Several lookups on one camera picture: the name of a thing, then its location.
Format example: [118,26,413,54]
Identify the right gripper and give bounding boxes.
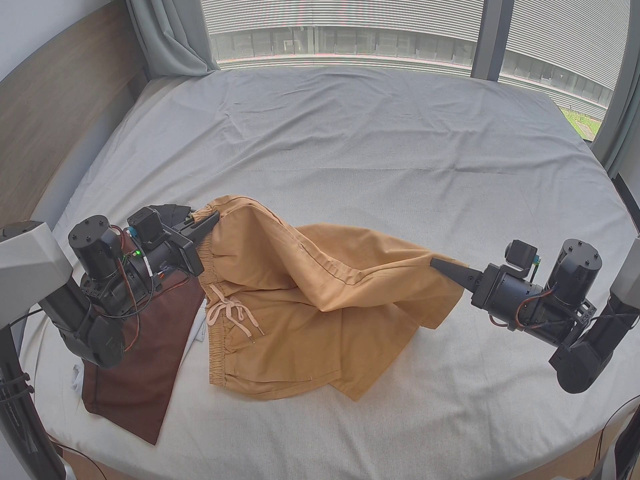
[470,263,551,340]

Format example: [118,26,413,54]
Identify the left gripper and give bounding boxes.
[122,202,206,297]

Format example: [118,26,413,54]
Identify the tan shorts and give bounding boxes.
[192,194,468,403]

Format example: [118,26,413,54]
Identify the bed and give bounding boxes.
[0,0,640,480]

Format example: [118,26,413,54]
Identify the white garment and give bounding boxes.
[69,304,210,400]

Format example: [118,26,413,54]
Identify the brown shorts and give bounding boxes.
[80,263,206,445]

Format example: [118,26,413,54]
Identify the blue-green curtain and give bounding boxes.
[591,0,640,180]
[120,0,221,80]

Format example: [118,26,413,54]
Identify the window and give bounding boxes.
[192,0,640,144]

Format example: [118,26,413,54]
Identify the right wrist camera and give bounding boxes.
[504,239,542,275]

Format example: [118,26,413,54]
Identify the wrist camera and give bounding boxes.
[504,239,542,275]
[127,207,174,249]

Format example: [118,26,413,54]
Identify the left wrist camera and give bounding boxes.
[127,207,174,249]

